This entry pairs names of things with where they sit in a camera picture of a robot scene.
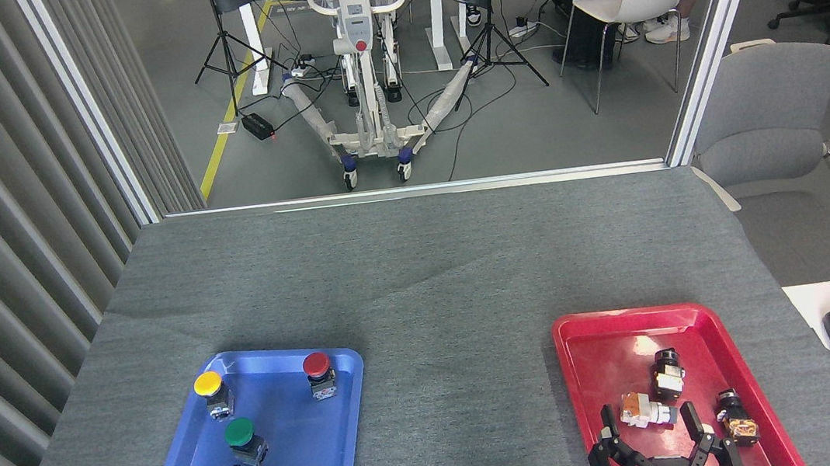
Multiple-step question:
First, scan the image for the red plastic tray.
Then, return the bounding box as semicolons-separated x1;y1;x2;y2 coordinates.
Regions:
550;290;807;466

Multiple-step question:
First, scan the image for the white table leg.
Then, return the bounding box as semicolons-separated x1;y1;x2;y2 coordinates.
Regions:
426;0;454;73
238;2;277;96

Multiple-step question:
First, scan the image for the black tripod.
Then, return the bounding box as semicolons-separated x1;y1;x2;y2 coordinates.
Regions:
443;0;551;112
186;0;293;121

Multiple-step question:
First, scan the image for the green push button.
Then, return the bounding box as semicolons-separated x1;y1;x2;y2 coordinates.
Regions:
222;415;271;466

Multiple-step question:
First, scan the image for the black and orange switch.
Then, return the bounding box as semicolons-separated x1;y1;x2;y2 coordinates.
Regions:
713;386;762;449

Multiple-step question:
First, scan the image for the silver crossbar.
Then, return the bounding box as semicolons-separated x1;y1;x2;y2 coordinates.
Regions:
163;155;670;226

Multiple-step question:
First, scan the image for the black box with cable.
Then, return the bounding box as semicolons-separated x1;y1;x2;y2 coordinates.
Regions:
240;111;276;143

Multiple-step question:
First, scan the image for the grey office chair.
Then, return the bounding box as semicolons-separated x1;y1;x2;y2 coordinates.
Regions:
678;32;830;296

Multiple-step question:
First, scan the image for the yellow push button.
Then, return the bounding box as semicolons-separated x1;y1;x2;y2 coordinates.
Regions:
192;369;238;424

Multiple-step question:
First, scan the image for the black and white switch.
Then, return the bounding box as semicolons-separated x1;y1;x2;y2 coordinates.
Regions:
648;347;689;403

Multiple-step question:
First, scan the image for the blue plastic tray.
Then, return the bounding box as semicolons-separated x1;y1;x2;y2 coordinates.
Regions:
117;337;376;466

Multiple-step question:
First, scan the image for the white and orange switch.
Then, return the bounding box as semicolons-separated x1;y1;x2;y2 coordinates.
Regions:
619;388;680;433

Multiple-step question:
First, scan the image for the grey table cloth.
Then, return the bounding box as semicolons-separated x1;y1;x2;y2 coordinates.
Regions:
0;143;830;466

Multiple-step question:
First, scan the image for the white wheeled stand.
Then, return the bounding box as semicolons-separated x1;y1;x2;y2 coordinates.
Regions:
271;0;491;198

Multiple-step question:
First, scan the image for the silver post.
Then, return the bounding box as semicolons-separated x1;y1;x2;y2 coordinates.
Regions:
17;0;163;237
648;0;797;168

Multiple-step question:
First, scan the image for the red push button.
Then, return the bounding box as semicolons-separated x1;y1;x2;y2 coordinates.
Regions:
300;350;340;402

